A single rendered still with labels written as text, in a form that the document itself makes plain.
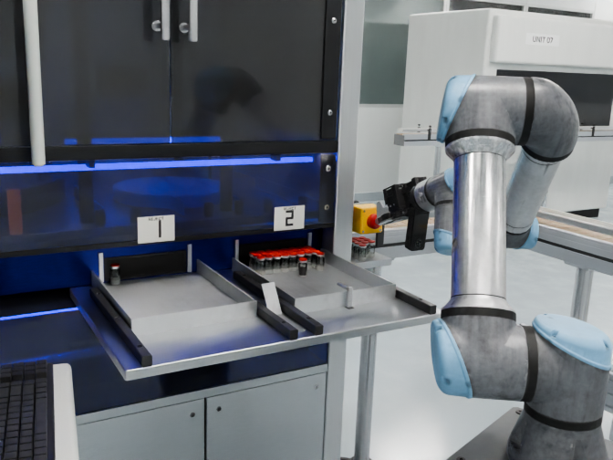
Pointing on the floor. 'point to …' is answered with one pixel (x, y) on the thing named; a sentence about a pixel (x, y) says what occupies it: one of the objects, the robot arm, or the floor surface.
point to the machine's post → (343, 205)
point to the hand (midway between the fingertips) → (379, 224)
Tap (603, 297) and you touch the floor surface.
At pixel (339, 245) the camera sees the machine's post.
